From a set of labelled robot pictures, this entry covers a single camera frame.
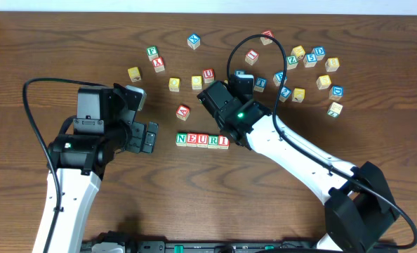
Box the green F block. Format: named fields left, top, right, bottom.
left=146, top=46, right=159, bottom=61

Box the red Y block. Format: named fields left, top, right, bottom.
left=152, top=57, right=165, bottom=72

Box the red block top right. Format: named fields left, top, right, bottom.
left=260, top=30, right=274, bottom=46

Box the blue T block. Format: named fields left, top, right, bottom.
left=254, top=77, right=267, bottom=92

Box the green R block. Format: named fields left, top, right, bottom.
left=208, top=135, right=218, bottom=149

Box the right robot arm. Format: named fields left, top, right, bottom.
left=197, top=75, right=399, bottom=252

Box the green Z block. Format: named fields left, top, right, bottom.
left=286, top=56, right=298, bottom=70

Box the yellow block centre left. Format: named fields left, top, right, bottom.
left=191, top=75, right=203, bottom=90

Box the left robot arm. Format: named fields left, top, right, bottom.
left=33, top=83, right=159, bottom=252

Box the yellow block top right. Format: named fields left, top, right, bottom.
left=291, top=46, right=305, bottom=60

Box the blue 5 block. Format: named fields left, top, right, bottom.
left=303, top=53, right=317, bottom=67

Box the yellow block beside 2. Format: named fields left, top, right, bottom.
left=292, top=88, right=305, bottom=103

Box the red E block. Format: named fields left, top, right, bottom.
left=186, top=133, right=198, bottom=147

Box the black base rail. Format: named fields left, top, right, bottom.
left=80, top=239, right=322, bottom=253

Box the red A block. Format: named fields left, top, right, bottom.
left=176, top=105, right=190, bottom=121

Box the blue 2 block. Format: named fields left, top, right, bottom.
left=279, top=86, right=292, bottom=102

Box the yellow block far left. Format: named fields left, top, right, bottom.
left=127, top=67, right=142, bottom=82

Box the red i block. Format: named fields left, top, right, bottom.
left=218, top=136, right=230, bottom=150
left=245, top=49, right=259, bottom=65

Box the red u block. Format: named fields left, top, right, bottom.
left=202, top=69, right=215, bottom=84
left=197, top=134, right=209, bottom=148

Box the blue d block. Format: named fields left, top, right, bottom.
left=329, top=86, right=344, bottom=101
left=312, top=46, right=326, bottom=61

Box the blue D block upper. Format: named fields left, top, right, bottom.
left=312, top=46, right=326, bottom=61

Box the yellow block beside U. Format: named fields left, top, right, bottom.
left=168, top=77, right=180, bottom=92

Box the blue D block lower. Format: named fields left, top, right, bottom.
left=329, top=86, right=344, bottom=101

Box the blue L block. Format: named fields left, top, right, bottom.
left=234, top=70, right=246, bottom=76

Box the white green block right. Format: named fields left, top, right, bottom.
left=327, top=102, right=343, bottom=118

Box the yellow block far right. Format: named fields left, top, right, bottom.
left=325, top=58, right=340, bottom=72

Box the green N block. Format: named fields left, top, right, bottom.
left=176, top=133, right=187, bottom=147

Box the blue X block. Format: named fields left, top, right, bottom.
left=187, top=34, right=201, bottom=50

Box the blue P block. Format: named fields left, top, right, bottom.
left=273, top=71, right=288, bottom=86

